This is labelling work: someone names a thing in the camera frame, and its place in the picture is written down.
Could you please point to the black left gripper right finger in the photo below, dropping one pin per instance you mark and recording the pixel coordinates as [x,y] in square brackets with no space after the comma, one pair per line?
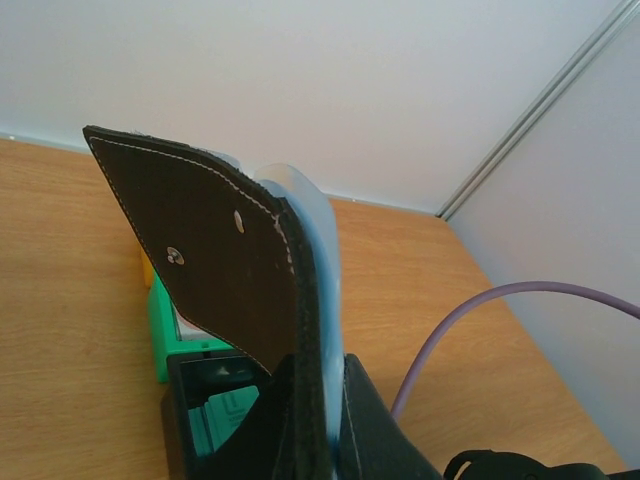
[371,444]

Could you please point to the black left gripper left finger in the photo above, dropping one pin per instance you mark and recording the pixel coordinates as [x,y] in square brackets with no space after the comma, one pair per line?
[262,446]

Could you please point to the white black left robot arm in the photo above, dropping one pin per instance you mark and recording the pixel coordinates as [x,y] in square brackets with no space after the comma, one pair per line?
[312,461]

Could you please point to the teal cards in bin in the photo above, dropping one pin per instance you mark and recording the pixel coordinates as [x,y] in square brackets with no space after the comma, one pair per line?
[214,422]

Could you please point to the white red-circle cards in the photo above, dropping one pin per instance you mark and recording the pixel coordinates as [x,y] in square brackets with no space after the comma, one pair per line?
[185,331]

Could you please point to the black plastic bin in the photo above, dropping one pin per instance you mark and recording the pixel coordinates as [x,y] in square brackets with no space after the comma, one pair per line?
[208,396]

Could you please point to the green plastic bin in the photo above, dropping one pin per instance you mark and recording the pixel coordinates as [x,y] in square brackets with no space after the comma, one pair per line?
[163,332]

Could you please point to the far yellow plastic bin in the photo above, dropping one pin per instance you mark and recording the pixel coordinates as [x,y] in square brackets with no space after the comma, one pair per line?
[147,269]

